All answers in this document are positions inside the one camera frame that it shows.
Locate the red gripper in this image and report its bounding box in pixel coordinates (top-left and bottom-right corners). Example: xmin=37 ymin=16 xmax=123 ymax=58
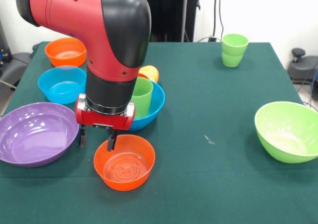
xmin=75 ymin=93 xmax=136 ymax=152

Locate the orange bowl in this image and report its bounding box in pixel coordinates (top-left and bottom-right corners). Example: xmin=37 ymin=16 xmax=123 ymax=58
xmin=44 ymin=37 xmax=87 ymax=68
xmin=93 ymin=134 xmax=156 ymax=192

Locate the large blue bowl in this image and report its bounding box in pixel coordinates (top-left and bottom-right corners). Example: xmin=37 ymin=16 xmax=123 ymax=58
xmin=128 ymin=79 xmax=166 ymax=132

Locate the orange-yellow stepped cup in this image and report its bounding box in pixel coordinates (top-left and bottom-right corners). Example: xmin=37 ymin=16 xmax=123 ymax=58
xmin=138 ymin=65 xmax=159 ymax=83

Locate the small blue bowl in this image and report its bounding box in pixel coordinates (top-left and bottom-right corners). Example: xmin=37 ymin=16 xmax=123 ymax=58
xmin=37 ymin=65 xmax=87 ymax=104

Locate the purple bowl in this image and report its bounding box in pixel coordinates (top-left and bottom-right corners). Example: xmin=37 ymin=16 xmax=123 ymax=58
xmin=0 ymin=102 xmax=80 ymax=168

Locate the grey stand base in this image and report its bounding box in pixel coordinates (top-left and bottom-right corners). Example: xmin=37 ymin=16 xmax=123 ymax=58
xmin=287 ymin=47 xmax=318 ymax=85
xmin=0 ymin=52 xmax=33 ymax=88

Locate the dark green tablecloth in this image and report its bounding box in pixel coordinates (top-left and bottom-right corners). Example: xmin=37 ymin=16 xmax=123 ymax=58
xmin=0 ymin=41 xmax=318 ymax=224

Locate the black device with blue light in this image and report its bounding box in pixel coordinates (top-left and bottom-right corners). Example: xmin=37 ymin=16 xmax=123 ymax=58
xmin=0 ymin=19 xmax=13 ymax=63

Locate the green stepped cup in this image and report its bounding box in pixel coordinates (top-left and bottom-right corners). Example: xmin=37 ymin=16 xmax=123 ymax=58
xmin=221 ymin=33 xmax=249 ymax=68

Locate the large green bowl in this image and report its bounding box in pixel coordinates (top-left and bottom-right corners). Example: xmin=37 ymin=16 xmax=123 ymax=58
xmin=254 ymin=101 xmax=318 ymax=164

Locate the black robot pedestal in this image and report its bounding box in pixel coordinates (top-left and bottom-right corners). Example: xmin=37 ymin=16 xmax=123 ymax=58
xmin=134 ymin=0 xmax=201 ymax=43

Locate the black cable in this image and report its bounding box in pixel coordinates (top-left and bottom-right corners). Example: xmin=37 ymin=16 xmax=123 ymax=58
xmin=215 ymin=0 xmax=225 ymax=41

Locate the blue cable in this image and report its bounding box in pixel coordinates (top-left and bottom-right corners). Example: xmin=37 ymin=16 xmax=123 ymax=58
xmin=304 ymin=70 xmax=318 ymax=105

